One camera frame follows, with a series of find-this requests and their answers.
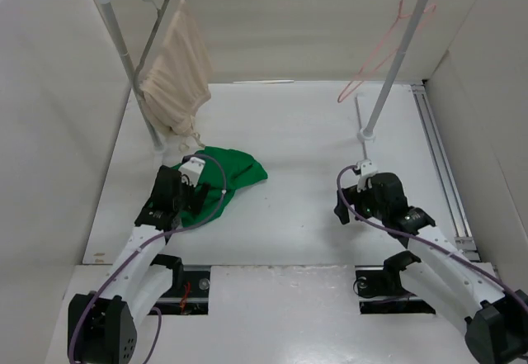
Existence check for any pink wire hanger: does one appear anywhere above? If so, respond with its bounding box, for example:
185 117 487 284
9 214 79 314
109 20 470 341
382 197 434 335
337 0 437 104

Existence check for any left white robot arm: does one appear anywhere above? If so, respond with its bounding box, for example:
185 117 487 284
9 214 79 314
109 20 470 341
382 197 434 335
67 157 210 363

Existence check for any grey hanger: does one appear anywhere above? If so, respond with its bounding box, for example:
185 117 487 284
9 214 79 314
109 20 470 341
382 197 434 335
132 0 171 97

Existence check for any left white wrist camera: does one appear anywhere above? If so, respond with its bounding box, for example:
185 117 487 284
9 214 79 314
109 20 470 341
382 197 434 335
178 156 205 187

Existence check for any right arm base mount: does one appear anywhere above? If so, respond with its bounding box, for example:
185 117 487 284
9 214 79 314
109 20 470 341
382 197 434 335
352 266 436 314

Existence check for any beige cloth on hanger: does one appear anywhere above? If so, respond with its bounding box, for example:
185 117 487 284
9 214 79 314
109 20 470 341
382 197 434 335
139 0 212 151

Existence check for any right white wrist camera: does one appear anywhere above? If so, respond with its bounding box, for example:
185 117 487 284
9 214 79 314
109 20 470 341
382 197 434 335
354 158 378 192

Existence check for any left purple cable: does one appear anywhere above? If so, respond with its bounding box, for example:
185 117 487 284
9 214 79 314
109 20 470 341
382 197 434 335
67 154 228 364

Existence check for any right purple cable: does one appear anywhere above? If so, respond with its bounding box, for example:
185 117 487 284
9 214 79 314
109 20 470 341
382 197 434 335
336 164 528 303

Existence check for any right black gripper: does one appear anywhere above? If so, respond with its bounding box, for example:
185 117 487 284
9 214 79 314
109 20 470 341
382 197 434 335
332 182 388 224

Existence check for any green t shirt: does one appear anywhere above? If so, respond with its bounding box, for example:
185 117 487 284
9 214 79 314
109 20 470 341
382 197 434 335
181 146 268 227

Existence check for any purple cable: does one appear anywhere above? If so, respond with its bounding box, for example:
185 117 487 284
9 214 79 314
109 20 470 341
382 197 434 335
67 154 228 364
336 164 528 303

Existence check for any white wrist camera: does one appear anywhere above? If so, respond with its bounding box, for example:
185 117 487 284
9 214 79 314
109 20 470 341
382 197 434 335
354 158 378 192
178 156 205 187

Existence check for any aluminium rail right side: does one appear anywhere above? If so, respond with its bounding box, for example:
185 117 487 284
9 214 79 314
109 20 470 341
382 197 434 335
411 84 482 262

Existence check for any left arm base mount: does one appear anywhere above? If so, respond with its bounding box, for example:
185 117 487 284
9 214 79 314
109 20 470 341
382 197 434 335
153 265 212 316

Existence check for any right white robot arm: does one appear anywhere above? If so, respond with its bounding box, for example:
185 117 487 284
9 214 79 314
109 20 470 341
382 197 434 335
334 161 527 363

